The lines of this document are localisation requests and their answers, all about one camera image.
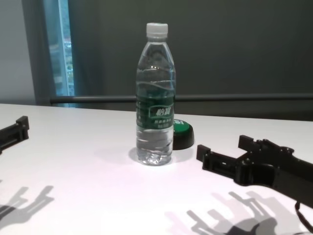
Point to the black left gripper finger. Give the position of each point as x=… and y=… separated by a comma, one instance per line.
x=14, y=133

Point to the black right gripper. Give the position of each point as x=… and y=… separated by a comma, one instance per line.
x=276, y=169

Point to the clear water bottle green label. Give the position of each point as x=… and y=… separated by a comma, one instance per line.
x=155, y=98

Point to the dark thin handrail bar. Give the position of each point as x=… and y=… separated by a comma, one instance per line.
x=220, y=98

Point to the green YES button black base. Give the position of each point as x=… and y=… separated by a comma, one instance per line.
x=183, y=135

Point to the teal window glass strip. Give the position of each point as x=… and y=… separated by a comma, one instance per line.
x=61, y=49

